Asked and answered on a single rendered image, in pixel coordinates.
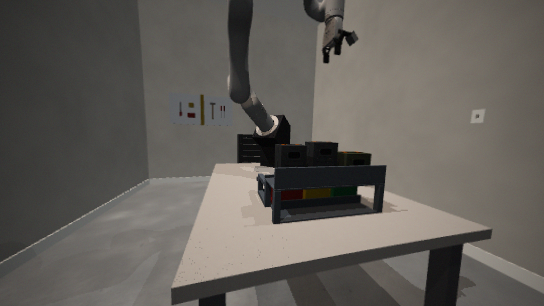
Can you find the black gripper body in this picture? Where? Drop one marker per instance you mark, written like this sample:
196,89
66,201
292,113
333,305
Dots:
331,31

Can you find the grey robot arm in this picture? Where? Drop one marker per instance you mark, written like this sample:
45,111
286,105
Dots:
239,23

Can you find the black metal shelf rack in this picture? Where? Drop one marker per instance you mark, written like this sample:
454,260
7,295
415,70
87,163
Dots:
302,178

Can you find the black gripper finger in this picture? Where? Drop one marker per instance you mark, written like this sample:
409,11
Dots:
337,47
326,55

